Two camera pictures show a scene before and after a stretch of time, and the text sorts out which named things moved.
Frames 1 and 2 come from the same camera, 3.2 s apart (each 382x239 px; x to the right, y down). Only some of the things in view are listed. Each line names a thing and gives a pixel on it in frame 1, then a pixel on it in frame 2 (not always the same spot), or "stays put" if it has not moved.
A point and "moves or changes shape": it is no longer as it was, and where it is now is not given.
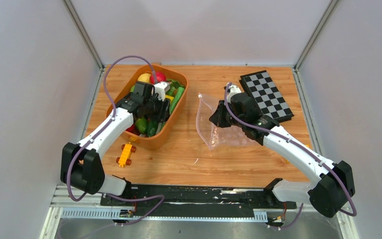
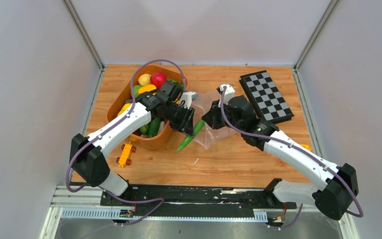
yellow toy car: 125,158 stays put
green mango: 141,124 stays put
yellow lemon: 144,77 stays put
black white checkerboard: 262,88 stays put
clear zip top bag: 215,136 moves or changes shape
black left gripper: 164,114 to 186,126
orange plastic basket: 156,141 stays put
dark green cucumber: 152,127 stays put
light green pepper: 174,102 moves or changes shape
